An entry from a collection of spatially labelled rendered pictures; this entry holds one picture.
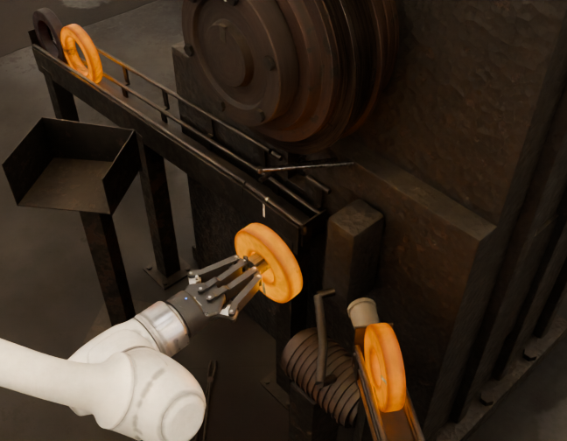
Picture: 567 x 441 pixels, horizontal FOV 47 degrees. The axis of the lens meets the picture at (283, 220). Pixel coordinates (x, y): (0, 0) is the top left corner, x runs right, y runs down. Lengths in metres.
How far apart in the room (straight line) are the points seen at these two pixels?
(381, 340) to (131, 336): 0.42
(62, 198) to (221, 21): 0.75
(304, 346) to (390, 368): 0.35
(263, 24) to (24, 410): 1.41
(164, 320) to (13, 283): 1.41
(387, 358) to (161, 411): 0.43
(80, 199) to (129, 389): 0.91
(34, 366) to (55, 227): 1.72
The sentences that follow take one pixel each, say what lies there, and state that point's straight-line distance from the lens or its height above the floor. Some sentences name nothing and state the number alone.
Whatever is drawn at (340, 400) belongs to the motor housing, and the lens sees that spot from 1.42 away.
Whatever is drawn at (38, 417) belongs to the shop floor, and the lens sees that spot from 2.09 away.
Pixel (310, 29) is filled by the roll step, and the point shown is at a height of 1.20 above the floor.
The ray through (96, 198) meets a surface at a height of 0.60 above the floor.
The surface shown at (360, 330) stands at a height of 0.71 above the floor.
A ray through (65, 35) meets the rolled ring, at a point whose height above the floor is 0.74.
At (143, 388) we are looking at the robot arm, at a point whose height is 0.96.
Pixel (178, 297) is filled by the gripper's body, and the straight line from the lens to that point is 1.11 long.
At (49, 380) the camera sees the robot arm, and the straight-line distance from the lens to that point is 0.90.
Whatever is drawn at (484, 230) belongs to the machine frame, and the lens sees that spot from 1.27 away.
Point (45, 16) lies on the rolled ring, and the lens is 2.26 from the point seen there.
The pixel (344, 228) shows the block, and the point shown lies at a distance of 1.32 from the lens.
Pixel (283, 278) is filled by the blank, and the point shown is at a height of 0.85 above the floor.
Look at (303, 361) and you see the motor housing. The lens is 1.45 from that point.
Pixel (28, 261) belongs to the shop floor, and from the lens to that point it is 2.50.
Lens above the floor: 1.72
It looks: 44 degrees down
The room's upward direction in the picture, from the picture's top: straight up
